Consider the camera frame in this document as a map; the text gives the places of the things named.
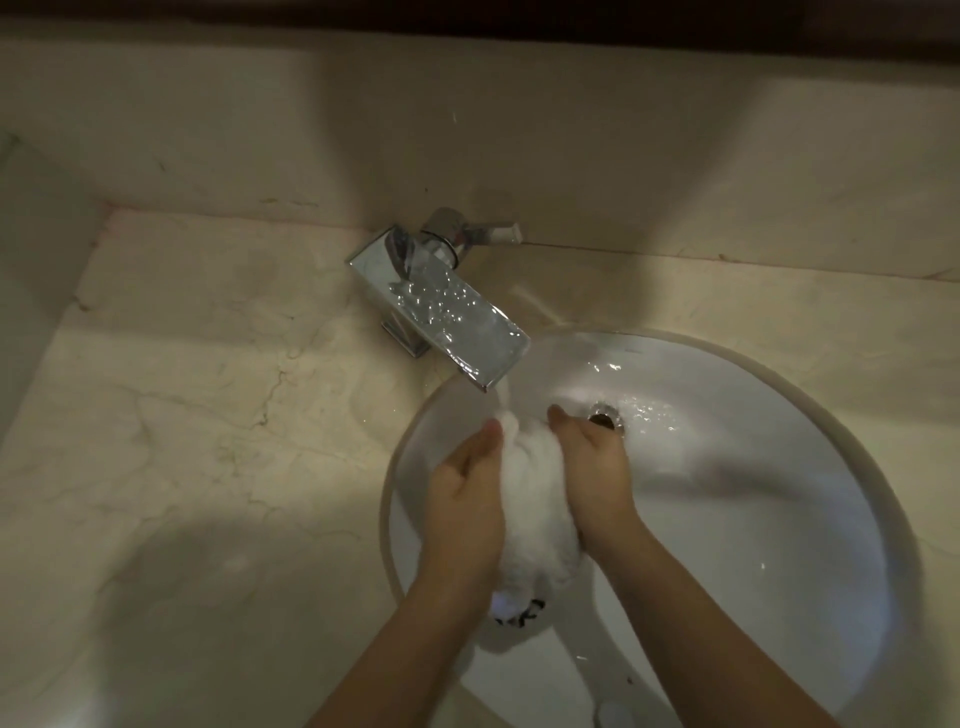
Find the white ceramic sink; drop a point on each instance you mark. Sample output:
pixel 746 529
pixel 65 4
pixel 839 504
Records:
pixel 750 525

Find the person's right hand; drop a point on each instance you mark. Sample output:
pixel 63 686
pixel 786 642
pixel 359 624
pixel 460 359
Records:
pixel 600 480

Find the person's left forearm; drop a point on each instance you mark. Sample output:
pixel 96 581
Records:
pixel 405 660

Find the person's right forearm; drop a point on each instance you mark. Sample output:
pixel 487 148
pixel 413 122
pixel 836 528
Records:
pixel 697 645

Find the person's left hand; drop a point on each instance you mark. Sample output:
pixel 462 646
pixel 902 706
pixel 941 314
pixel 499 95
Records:
pixel 465 517

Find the chrome faucet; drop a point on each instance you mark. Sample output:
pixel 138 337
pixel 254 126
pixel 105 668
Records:
pixel 450 315

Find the white towel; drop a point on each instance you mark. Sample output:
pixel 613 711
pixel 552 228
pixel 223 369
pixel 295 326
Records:
pixel 536 517

